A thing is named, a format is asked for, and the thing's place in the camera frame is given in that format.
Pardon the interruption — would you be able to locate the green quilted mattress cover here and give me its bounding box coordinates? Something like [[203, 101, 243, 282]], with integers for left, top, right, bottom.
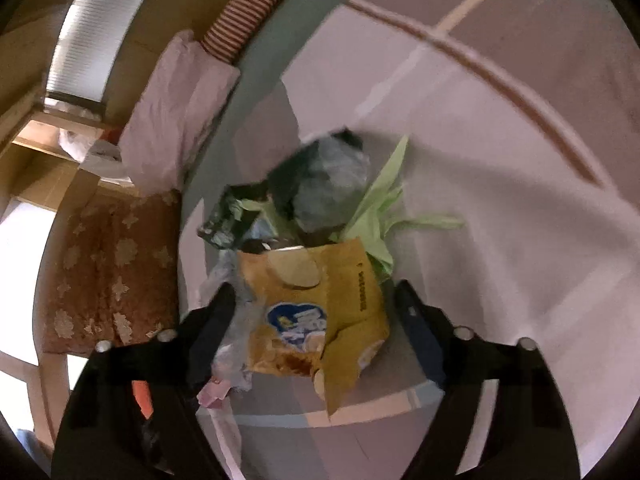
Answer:
[[177, 0, 506, 201]]

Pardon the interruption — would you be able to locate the plaid pink grey blanket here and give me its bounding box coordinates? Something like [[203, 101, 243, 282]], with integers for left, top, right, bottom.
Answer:
[[180, 0, 640, 480]]

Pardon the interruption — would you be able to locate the wooden bed frame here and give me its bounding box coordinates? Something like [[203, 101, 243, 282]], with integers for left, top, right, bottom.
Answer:
[[0, 0, 261, 461]]

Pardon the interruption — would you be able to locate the pink pillow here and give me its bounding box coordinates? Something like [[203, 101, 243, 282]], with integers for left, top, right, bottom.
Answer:
[[120, 30, 241, 196]]

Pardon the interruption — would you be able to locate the dark grey plastic bag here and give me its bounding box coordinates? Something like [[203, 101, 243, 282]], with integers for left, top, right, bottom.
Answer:
[[267, 127, 373, 236]]

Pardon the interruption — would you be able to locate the striped plush doll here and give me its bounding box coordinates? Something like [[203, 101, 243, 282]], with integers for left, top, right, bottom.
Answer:
[[202, 0, 311, 61]]

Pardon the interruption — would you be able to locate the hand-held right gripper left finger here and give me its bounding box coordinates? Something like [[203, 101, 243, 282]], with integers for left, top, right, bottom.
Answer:
[[50, 282, 238, 480]]

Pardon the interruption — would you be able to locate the brown floral cushion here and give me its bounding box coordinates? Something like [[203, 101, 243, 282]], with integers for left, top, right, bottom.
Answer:
[[42, 190, 183, 356]]

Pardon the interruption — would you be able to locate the yellow snack bag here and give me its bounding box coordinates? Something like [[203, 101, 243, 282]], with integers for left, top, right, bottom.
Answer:
[[237, 237, 391, 421]]

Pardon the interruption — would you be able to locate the pale plush toy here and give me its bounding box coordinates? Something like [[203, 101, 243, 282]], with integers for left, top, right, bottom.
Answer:
[[59, 127, 126, 181]]

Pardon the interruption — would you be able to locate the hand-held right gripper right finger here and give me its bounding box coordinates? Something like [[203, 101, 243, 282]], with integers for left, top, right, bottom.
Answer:
[[395, 280, 591, 480]]

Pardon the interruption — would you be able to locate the dark green packet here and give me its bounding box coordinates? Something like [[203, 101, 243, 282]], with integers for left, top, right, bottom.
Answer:
[[197, 182, 281, 251]]

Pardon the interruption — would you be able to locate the white blue packet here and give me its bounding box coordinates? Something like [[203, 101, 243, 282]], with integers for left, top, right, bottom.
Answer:
[[245, 210, 283, 253]]

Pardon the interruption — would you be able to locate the clear plastic wrapper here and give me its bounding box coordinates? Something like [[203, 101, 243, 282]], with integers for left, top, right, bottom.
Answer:
[[200, 250, 266, 393]]

